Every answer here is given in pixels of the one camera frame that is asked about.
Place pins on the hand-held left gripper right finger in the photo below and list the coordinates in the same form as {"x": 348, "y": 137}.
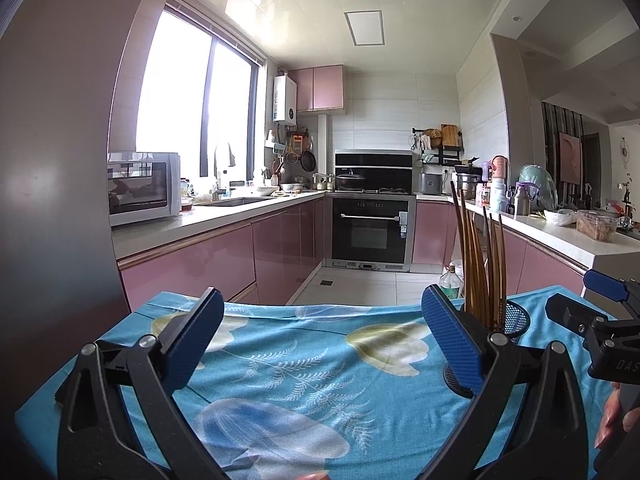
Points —
{"x": 450, "y": 340}

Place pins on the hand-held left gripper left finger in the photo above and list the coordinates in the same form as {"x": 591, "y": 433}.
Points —
{"x": 192, "y": 340}

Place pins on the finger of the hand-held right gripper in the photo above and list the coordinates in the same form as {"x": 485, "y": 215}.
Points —
{"x": 570, "y": 312}
{"x": 607, "y": 285}

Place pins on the black mesh utensil holder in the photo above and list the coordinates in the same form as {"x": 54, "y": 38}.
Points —
{"x": 517, "y": 320}

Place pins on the bundle of wooden chopsticks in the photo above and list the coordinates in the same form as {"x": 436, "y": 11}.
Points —
{"x": 480, "y": 270}

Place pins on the person's right hand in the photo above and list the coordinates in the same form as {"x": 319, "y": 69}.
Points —
{"x": 610, "y": 415}

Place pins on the short pink base cabinets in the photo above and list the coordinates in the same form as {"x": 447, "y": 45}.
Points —
{"x": 540, "y": 270}

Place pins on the cooking oil bottle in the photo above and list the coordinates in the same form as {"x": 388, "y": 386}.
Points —
{"x": 450, "y": 287}

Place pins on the clear snack container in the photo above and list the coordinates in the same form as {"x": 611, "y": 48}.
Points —
{"x": 597, "y": 227}

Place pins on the white bucket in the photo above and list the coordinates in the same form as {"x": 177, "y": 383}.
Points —
{"x": 456, "y": 266}

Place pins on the long pink base cabinets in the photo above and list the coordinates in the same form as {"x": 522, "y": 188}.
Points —
{"x": 210, "y": 260}

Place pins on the white bowl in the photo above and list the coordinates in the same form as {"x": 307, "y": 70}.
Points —
{"x": 559, "y": 217}

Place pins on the steel thermos flask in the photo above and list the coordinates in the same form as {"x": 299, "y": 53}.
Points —
{"x": 521, "y": 202}

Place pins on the mint green covered appliance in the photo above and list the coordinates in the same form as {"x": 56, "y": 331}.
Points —
{"x": 537, "y": 185}

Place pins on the blue floral tablecloth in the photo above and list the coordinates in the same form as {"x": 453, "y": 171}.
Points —
{"x": 325, "y": 375}

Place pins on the black built-in oven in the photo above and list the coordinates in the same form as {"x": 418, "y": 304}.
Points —
{"x": 370, "y": 232}

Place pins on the white plastic bottle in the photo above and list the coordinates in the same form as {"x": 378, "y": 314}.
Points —
{"x": 499, "y": 197}

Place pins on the steel kitchen sink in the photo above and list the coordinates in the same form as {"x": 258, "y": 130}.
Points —
{"x": 230, "y": 202}

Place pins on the stainless steamer pot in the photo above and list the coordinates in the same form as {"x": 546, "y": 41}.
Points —
{"x": 467, "y": 187}

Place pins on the grey rice cooker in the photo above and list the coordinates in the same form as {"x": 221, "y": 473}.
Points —
{"x": 430, "y": 184}

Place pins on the white countertop oven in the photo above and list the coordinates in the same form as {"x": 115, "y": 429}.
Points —
{"x": 142, "y": 190}

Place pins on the pink kettle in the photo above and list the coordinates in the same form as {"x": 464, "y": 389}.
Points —
{"x": 499, "y": 169}

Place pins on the steel sink faucet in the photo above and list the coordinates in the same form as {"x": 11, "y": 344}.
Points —
{"x": 220, "y": 175}

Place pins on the black wok with lid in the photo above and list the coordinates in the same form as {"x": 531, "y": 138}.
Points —
{"x": 350, "y": 181}

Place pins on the black range hood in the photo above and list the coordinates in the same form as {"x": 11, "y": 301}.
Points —
{"x": 372, "y": 160}

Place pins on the wooden cutting board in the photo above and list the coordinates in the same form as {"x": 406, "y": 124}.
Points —
{"x": 450, "y": 135}

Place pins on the grey refrigerator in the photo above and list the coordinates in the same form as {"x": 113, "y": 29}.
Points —
{"x": 50, "y": 185}

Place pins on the hanging black frying pan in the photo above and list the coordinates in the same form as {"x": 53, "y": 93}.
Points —
{"x": 307, "y": 161}

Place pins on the kitchen window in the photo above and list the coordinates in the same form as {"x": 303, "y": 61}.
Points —
{"x": 175, "y": 95}

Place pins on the white water heater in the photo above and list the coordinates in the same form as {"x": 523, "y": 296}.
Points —
{"x": 285, "y": 99}

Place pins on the ceiling light panel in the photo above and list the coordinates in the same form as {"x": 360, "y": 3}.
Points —
{"x": 365, "y": 27}

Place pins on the framed wall picture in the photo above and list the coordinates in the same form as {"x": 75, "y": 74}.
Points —
{"x": 570, "y": 157}

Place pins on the black wall rack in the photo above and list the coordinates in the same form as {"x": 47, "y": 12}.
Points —
{"x": 445, "y": 156}

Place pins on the pink wall cabinet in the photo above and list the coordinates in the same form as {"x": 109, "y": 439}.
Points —
{"x": 317, "y": 89}

